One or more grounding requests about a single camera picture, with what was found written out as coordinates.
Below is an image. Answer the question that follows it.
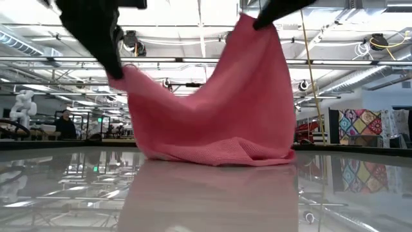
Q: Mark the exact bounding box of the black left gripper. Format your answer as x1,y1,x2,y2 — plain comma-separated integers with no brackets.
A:
56,0,148,81

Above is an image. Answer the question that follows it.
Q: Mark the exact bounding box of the pink towel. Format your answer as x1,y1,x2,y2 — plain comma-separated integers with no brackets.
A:
108,12,297,168

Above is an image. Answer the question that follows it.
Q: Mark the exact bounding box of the person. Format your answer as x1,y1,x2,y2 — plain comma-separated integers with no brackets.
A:
53,109,78,140

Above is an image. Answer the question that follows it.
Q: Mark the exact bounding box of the white humanoid robot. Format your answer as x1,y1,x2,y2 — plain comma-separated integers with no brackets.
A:
8,89,38,130

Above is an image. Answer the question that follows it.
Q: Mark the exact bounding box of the red object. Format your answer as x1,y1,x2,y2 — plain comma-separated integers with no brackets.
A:
295,121,323,143

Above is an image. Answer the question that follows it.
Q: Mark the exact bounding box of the colourful patchwork quilt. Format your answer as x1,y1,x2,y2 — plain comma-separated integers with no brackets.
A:
337,108,384,146

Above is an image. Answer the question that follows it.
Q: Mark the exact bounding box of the white patterned cloth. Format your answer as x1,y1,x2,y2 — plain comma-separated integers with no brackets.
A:
381,109,410,149

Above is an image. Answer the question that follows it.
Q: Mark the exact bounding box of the yellow cable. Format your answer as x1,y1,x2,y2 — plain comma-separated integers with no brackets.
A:
299,9,326,146

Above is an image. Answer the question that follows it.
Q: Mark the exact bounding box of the black table frame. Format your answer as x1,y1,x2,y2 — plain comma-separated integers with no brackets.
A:
0,138,412,159

